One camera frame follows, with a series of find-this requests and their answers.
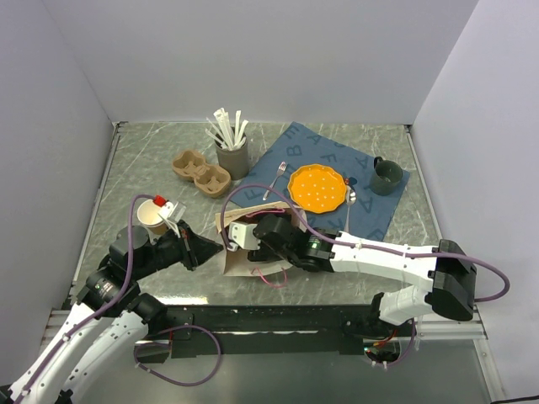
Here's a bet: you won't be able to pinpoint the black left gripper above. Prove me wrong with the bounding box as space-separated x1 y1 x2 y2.
131 218 223 279

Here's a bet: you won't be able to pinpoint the pink kraft paper bag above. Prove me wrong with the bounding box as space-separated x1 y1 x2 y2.
215 202 307 289

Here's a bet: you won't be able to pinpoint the brown paper cups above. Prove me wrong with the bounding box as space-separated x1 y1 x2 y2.
136 199 168 236

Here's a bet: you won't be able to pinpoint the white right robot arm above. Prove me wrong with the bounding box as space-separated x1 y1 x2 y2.
239 214 477 336

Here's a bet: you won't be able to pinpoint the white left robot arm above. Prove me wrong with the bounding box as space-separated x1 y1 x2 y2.
1 222 223 403

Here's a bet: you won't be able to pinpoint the orange dotted plate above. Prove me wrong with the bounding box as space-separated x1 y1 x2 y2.
287 163 347 214

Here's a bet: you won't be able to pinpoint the silver fork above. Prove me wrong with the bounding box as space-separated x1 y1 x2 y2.
263 162 287 201

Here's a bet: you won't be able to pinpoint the blue letter-print cloth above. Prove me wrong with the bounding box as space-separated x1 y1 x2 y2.
240 122 410 242

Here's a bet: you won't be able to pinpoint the silver spoon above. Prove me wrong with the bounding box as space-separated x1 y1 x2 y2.
344 186 357 232

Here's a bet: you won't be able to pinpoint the grey utensil holder cup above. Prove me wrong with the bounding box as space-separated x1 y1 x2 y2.
215 134 249 180

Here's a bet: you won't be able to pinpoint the dark green mug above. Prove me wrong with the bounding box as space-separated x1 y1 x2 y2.
370 157 403 196

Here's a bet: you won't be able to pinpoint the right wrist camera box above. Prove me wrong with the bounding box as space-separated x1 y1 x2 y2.
227 221 260 252

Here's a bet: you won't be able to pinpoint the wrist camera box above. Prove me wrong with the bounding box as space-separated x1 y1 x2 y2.
157 201 186 236
227 221 260 252

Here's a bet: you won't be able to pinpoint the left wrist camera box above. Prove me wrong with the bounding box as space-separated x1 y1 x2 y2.
157 201 186 236

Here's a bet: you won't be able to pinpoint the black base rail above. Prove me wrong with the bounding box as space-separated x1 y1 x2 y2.
41 302 489 359

